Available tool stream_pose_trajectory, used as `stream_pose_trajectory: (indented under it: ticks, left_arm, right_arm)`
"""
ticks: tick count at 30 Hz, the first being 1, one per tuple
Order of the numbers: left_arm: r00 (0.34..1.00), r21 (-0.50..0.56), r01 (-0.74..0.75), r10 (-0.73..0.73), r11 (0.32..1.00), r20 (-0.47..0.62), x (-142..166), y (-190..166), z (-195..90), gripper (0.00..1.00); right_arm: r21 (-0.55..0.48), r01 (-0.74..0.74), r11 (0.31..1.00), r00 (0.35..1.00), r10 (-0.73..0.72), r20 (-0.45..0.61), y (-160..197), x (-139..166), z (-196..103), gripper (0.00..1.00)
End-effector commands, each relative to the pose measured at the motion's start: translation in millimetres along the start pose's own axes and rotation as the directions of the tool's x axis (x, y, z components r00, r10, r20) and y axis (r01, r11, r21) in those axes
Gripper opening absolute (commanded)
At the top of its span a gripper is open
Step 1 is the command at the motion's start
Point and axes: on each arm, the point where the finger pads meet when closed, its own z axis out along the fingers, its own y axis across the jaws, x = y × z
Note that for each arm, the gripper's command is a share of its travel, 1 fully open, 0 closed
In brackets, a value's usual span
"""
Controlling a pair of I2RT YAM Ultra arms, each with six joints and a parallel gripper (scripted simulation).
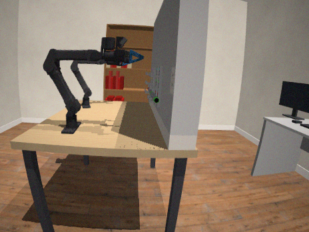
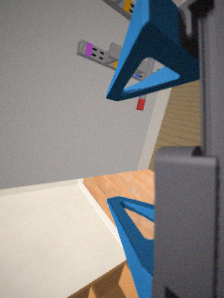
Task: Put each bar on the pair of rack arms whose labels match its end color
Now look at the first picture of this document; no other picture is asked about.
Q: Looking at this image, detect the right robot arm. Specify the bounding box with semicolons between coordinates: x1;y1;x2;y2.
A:
43;37;127;134

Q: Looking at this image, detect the grey metal bar with green ends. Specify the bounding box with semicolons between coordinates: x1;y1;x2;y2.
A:
150;91;159;103

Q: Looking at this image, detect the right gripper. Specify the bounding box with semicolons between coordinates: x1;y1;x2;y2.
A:
114;50;144;64

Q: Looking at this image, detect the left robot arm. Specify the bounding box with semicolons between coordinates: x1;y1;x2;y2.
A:
71;59;113;108

